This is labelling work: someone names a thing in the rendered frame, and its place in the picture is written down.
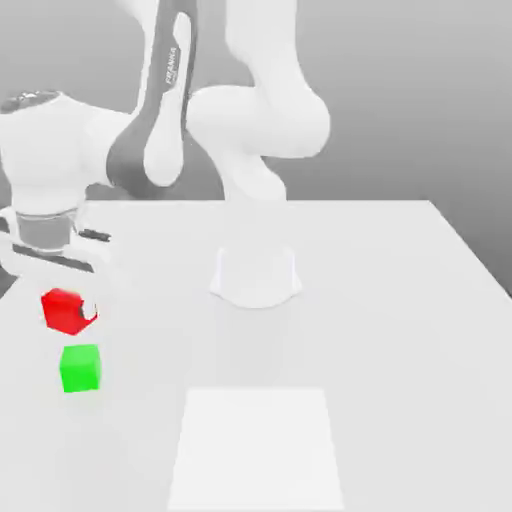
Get small red cube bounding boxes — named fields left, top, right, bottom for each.
left=40, top=287, right=99, bottom=336

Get small green cube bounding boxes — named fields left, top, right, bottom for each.
left=58, top=343, right=102, bottom=394

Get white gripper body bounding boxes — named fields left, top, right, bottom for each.
left=0, top=233, right=110, bottom=290

